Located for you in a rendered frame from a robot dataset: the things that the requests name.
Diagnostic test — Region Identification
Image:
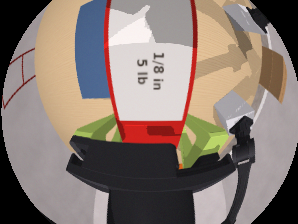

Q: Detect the white box with red edges labelled e6013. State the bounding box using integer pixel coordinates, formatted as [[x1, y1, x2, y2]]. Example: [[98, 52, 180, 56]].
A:
[[104, 0, 198, 149]]

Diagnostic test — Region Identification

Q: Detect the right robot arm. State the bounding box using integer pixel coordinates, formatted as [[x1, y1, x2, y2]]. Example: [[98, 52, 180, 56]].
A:
[[246, 7, 271, 34]]

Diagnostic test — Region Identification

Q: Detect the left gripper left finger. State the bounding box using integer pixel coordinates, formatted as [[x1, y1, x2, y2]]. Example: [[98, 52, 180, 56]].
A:
[[73, 113, 122, 142]]

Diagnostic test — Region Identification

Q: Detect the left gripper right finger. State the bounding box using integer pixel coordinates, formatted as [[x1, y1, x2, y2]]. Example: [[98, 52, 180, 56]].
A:
[[179, 113, 229, 169]]

